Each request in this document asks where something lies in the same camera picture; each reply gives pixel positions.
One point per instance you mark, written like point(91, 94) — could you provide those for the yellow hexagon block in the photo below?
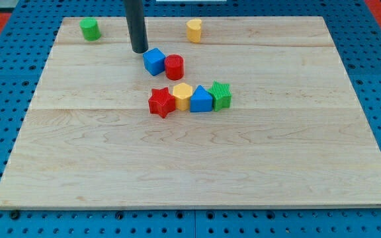
point(182, 93)

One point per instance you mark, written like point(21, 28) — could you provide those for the blue triangle block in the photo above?
point(201, 100)

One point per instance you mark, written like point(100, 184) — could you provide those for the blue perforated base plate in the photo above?
point(25, 44)

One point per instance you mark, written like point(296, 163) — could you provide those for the green star block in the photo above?
point(221, 95)

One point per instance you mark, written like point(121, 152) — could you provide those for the red star block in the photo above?
point(161, 102)

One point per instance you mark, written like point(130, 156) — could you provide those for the yellow heart block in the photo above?
point(194, 30)

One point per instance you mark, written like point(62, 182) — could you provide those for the light wooden board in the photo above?
point(294, 137)

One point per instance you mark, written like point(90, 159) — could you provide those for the green cylinder block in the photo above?
point(90, 29)

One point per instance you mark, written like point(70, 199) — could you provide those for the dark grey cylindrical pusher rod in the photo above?
point(134, 11)

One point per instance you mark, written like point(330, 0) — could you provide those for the blue cube block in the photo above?
point(154, 61)

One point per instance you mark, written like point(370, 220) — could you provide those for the red cylinder block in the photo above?
point(174, 67)

